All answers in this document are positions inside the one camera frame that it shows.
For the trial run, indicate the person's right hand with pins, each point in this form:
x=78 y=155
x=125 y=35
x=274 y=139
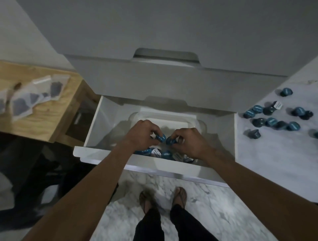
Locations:
x=192 y=144

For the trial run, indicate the person's left hand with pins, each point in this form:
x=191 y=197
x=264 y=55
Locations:
x=140 y=134

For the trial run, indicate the person's left fingers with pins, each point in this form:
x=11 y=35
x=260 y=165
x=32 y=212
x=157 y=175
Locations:
x=155 y=132

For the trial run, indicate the person's right fingers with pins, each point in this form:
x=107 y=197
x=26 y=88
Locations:
x=177 y=137

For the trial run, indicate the blue coffee capsule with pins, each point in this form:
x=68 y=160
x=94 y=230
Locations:
x=161 y=137
x=171 y=141

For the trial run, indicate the person's left forearm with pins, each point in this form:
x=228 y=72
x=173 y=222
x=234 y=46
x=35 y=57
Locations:
x=94 y=188

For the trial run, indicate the person's right forearm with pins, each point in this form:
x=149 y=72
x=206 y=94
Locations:
x=253 y=196

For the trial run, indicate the white plastic tray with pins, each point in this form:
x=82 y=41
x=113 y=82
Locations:
x=171 y=121

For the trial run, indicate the pile of blue capsules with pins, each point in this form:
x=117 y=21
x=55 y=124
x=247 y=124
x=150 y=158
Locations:
x=167 y=155

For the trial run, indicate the brown right sandal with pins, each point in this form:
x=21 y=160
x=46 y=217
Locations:
x=179 y=196

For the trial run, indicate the brown sandal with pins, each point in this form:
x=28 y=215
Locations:
x=146 y=200
x=179 y=196

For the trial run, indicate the brown left sandal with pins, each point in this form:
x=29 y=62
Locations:
x=146 y=200

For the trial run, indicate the person's right leg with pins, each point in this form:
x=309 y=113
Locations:
x=188 y=226

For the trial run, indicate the person's leg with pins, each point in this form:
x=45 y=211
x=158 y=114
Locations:
x=188 y=226
x=149 y=227

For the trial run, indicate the person's left leg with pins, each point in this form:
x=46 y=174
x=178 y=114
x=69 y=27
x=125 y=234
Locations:
x=149 y=227

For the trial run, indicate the group of blue capsules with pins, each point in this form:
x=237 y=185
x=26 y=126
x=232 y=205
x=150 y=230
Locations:
x=272 y=122

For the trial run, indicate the clear plastic zip bag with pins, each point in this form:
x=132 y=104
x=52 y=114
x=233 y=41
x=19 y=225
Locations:
x=58 y=88
x=21 y=108
x=34 y=95

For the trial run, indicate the wooden side table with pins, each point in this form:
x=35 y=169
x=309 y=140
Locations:
x=49 y=116

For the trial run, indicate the tall white drawer front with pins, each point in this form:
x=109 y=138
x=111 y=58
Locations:
x=174 y=24

